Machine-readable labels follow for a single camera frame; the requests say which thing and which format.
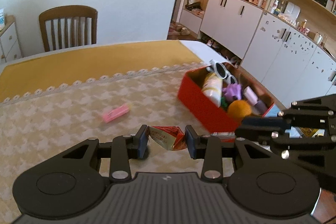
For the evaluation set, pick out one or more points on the pink sticky note pad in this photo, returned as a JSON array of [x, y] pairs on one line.
[[250, 96]]

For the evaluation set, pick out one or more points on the red metal tin box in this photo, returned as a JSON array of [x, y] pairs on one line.
[[213, 118]]

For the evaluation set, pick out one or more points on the orange fruit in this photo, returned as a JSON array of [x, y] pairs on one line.
[[239, 109]]

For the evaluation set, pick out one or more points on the white drawer sideboard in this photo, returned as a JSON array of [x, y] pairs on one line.
[[10, 46]]

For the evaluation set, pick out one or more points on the yellow beige table mat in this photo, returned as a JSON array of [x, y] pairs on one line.
[[39, 128]]

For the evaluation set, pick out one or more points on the red patterned doormat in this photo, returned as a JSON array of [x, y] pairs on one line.
[[176, 30]]

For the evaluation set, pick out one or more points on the white yellow cylindrical bottle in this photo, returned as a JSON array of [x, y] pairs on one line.
[[212, 88]]

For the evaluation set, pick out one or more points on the purple spiky toy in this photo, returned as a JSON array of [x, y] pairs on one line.
[[232, 92]]

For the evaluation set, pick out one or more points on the pink highlighter pen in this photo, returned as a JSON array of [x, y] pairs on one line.
[[116, 113]]

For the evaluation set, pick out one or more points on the red snack wrapper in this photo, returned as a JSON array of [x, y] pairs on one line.
[[170, 138]]

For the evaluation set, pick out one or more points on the white wall cabinet unit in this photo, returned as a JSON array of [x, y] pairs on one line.
[[287, 45]]

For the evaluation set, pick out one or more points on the purple eraser block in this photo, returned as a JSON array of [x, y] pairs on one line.
[[260, 108]]

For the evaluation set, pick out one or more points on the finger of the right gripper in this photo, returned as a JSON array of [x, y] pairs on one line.
[[262, 135], [267, 122]]

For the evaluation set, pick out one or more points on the small green toy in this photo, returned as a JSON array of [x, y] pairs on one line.
[[224, 103]]

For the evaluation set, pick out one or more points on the white frame sunglasses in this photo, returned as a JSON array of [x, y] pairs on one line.
[[222, 72]]

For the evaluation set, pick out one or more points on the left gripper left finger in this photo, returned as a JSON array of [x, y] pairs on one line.
[[78, 178]]

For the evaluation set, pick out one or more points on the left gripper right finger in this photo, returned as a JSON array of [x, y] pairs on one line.
[[253, 182]]

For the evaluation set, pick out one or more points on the brown wooden chair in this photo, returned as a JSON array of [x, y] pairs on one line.
[[68, 26]]

